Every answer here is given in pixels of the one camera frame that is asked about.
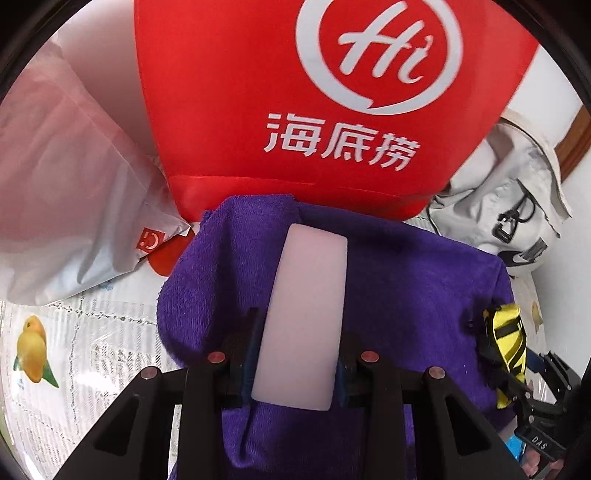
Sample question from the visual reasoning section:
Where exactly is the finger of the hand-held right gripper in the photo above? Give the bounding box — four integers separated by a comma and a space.
524, 350, 583, 416
465, 305, 532, 409

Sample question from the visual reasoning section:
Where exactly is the purple towel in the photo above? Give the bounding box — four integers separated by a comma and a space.
156, 194, 517, 480

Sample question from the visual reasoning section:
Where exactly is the white plastic bag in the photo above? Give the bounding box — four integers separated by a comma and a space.
0, 34, 195, 306

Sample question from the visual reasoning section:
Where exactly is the person's right hand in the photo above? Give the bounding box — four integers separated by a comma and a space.
524, 455, 557, 480

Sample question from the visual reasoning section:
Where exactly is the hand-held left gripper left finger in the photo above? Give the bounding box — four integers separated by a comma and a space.
53, 308, 269, 480

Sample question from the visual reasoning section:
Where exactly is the yellow black packet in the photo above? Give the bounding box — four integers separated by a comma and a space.
482, 304, 528, 409

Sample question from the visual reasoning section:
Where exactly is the red paper bag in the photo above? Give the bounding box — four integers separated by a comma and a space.
134, 0, 541, 223

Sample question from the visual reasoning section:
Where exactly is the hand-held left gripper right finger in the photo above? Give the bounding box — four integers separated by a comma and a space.
335, 332, 527, 480

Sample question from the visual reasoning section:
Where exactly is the light grey backpack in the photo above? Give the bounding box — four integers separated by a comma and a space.
427, 110, 573, 278

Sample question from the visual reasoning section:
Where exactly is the brown wooden frame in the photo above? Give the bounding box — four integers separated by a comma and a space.
554, 104, 591, 185

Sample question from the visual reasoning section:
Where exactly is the fruit print tablecloth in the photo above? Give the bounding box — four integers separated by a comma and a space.
0, 217, 591, 480

